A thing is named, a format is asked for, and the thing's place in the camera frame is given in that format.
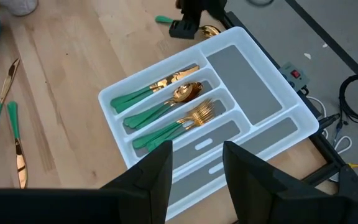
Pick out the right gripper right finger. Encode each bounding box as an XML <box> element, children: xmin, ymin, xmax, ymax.
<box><xmin>223</xmin><ymin>141</ymin><xmax>351</xmax><ymax>224</ymax></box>

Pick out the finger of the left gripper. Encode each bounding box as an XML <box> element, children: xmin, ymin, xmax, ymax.
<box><xmin>168</xmin><ymin>18</ymin><xmax>199</xmax><ymax>40</ymax></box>

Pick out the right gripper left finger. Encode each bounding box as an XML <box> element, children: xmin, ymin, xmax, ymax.
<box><xmin>100</xmin><ymin>139</ymin><xmax>174</xmax><ymax>224</ymax></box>

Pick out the white plastic cutlery tray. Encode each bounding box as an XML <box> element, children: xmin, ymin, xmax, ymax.
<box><xmin>98</xmin><ymin>26</ymin><xmax>320</xmax><ymax>222</ymax></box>

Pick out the grey patterned mug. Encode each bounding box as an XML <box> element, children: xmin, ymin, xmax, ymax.
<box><xmin>0</xmin><ymin>0</ymin><xmax>40</xmax><ymax>17</ymax></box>

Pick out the grey power strip red switch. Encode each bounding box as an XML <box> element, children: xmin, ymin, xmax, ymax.
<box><xmin>278</xmin><ymin>61</ymin><xmax>311</xmax><ymax>93</ymax></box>

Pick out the white cable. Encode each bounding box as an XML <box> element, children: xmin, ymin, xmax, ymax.
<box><xmin>306</xmin><ymin>95</ymin><xmax>353</xmax><ymax>156</ymax></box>

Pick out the coiled black cable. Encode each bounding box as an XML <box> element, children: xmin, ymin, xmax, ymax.
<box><xmin>338</xmin><ymin>73</ymin><xmax>358</xmax><ymax>124</ymax></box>

